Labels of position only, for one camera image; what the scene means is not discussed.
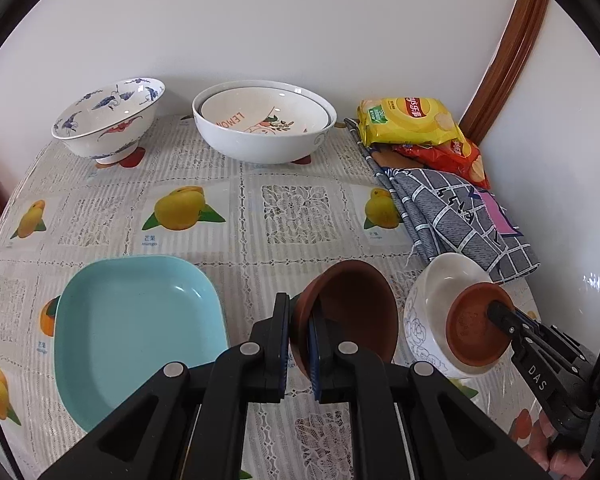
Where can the brown wooden door frame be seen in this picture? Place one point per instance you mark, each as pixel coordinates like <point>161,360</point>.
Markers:
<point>510,60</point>

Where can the large white bowl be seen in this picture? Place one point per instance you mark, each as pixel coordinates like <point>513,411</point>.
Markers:
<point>260,150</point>

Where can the blue and white footed bowl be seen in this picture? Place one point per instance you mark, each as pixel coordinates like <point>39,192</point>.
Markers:
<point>110,117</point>

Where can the grey checked cloth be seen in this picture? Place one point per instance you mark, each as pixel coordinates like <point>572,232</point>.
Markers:
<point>450,210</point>

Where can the yellow chip bag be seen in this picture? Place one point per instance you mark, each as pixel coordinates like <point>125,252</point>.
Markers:
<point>410,120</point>

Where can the teal square plate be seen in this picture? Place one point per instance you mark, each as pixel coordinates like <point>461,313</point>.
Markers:
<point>130,330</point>

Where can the fruit print tablecloth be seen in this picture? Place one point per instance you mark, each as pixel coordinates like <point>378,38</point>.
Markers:
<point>290,240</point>

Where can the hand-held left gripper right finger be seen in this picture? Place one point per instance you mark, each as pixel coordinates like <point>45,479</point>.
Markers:
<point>316,360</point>

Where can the red chip bag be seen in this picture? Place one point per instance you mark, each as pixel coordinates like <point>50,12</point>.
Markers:
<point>455,160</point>

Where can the person's right hand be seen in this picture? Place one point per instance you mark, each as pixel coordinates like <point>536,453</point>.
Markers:
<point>555,460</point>

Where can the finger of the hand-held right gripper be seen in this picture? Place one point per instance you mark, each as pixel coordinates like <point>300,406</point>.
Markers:
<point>505,316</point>

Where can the white bowl with blue pattern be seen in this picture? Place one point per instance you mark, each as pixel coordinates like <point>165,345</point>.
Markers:
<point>430,320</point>

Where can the small brown clay bowl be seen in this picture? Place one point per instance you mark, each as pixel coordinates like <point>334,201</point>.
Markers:
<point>470,330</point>
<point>360,305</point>

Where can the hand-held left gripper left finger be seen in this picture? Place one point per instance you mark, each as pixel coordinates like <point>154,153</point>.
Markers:
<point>280,350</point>

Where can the white bowl with orange print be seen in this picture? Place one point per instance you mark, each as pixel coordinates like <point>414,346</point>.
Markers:
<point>260,110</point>

